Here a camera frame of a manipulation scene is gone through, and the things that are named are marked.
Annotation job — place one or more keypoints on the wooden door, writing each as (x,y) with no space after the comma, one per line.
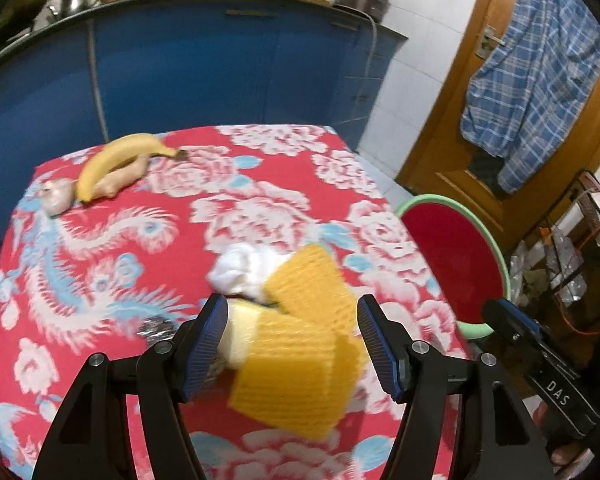
(442,162)

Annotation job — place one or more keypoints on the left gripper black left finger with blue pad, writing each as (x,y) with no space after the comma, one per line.
(90,437)

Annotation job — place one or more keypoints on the yellow banana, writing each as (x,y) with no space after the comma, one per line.
(117,153)

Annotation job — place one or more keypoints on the blue plaid shirt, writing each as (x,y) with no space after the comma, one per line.
(523,102)

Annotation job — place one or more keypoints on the silver door handle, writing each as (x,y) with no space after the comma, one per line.
(488,42)

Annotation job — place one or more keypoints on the metal wire rack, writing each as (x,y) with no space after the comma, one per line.
(556,265)

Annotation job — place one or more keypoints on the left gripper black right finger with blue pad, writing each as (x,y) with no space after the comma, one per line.
(495,436)

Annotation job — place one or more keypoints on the red floral phoenix tablecloth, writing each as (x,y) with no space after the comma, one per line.
(83,282)

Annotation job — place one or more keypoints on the red basin green rim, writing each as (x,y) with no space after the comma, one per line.
(463,256)

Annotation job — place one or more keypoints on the white garlic bulb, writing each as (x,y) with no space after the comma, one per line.
(57,196)

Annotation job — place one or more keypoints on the ginger root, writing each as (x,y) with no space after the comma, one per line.
(114,182)

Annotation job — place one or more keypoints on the white knitted sock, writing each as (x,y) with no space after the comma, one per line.
(242,269)

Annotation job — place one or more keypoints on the blue kitchen cabinet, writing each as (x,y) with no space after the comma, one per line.
(160,65)

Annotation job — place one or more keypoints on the pale yellow sponge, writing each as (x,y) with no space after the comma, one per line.
(240,331)

